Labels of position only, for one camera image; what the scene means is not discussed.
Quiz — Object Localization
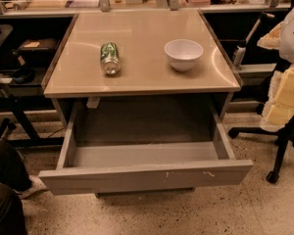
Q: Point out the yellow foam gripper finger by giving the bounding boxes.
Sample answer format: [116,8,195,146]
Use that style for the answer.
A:
[260,65,294,131]

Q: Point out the person's dark trouser leg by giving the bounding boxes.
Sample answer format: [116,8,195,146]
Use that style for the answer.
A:
[0,141,31,235]

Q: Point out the white handheld tool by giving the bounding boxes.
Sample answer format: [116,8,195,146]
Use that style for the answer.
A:
[232,12,274,69]

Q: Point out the grey drawer cabinet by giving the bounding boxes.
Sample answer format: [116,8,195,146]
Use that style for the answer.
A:
[44,9,240,122]

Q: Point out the white sneaker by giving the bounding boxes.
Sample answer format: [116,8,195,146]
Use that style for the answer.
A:
[18,175,48,199]

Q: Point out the black box on shelf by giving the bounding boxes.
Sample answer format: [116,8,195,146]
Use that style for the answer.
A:
[18,38,59,61]

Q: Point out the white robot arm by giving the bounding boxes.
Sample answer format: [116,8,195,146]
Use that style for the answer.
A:
[257,8,294,132]

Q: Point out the green soda can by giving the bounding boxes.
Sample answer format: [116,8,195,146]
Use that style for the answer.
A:
[100,42,121,75]

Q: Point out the white bowl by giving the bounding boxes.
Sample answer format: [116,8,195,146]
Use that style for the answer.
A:
[164,39,204,71]

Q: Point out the black office chair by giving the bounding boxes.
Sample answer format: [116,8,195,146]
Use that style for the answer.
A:
[228,116,294,184]

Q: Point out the black headphones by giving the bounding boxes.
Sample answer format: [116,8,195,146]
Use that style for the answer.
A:
[12,50,35,84]

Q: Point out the grey top drawer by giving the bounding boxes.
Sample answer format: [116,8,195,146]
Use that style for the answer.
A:
[39,95,253,195]

